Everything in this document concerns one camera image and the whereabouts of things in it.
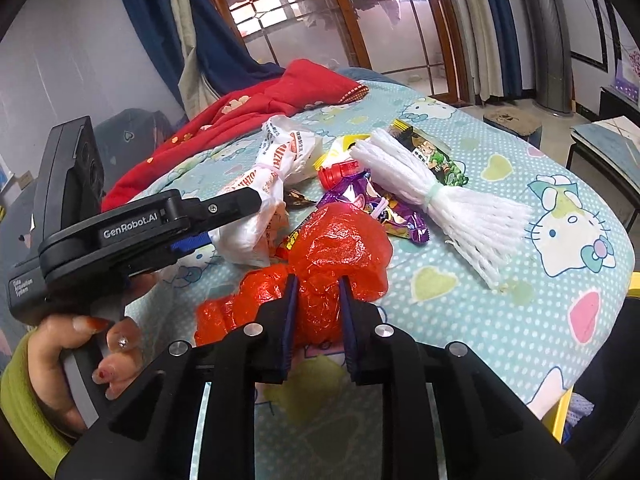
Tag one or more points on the wooden framed glass doors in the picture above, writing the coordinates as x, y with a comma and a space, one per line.
360, 35

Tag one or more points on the beige curtain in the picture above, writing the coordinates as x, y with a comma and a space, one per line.
182, 15

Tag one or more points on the striped blue beige curtains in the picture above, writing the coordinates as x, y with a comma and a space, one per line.
490, 30

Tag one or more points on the grey standing air conditioner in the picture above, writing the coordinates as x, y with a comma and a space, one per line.
547, 35

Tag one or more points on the dark blue curtain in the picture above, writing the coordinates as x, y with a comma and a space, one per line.
210, 25

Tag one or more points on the red candy wrapper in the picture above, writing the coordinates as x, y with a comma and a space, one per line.
289, 247

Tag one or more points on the brown candy wrapper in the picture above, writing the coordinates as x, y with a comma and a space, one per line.
299, 198

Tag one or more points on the yellow chair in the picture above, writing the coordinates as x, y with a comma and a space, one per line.
561, 415

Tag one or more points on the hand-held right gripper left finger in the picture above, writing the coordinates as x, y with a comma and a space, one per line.
290, 310

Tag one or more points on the dark cabinet with marble top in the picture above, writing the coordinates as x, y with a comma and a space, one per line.
610, 145

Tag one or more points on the cartoon cat printed bed sheet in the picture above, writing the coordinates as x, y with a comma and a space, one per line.
500, 310

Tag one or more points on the white foam fruit net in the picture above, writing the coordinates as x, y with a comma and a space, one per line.
400, 170

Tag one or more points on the dark heart print pillow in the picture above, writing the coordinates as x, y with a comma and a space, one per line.
130, 135

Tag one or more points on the person's left hand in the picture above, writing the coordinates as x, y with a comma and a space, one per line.
122, 345

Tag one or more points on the red quilted blanket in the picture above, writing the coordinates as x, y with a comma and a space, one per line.
225, 105

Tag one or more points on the small dark stool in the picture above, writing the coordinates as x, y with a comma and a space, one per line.
510, 120

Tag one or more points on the small red bottle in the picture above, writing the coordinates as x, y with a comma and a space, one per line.
337, 172

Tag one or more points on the purple box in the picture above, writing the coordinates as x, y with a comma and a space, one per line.
631, 72

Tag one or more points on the black green snack packet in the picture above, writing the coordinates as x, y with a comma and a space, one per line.
435, 157

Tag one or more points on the purple snack wrapper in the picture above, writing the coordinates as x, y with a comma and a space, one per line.
400, 217

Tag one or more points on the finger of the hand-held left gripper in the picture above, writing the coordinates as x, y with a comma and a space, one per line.
225, 207
190, 242

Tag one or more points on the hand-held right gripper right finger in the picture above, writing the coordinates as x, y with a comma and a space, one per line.
346, 310

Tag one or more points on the white plastic bag orange print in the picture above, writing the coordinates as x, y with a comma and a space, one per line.
280, 160

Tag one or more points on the person's left forearm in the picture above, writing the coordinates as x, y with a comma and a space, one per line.
20, 410

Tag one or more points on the yellow white packet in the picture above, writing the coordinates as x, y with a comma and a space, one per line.
345, 146

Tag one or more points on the red plastic bag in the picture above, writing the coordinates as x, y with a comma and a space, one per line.
340, 245

